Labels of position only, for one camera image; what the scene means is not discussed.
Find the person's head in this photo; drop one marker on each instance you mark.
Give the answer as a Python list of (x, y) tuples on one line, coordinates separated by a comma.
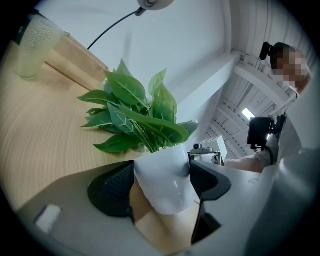
[(290, 67)]

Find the green plant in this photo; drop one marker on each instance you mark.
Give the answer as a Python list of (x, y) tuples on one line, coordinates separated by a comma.
[(165, 180)]

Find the translucent plastic cup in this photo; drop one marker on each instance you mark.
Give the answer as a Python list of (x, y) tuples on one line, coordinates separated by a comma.
[(37, 45)]

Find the dark grey desk lamp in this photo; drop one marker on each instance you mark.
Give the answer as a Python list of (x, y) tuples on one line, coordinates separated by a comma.
[(155, 3)]

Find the person's grey shirt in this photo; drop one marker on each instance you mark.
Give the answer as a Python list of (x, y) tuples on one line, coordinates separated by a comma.
[(290, 135)]

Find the person's right forearm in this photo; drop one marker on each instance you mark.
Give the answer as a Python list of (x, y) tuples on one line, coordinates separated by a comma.
[(245, 162)]

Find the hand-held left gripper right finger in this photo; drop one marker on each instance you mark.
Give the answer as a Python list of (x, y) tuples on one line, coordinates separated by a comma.
[(230, 212)]

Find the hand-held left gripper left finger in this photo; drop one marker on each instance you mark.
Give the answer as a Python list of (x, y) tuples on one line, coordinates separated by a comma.
[(75, 200)]

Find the black chest pack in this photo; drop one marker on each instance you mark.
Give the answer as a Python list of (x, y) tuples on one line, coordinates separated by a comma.
[(260, 132)]

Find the light wooden tray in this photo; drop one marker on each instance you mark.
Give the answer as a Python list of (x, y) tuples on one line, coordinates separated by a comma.
[(80, 62)]

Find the black head camera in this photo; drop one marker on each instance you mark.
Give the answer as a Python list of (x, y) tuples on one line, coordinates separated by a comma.
[(265, 50)]

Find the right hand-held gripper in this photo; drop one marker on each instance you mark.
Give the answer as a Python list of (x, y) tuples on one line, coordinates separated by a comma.
[(221, 150)]

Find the long ceiling light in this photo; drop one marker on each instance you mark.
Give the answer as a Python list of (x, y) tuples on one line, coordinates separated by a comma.
[(246, 112)]

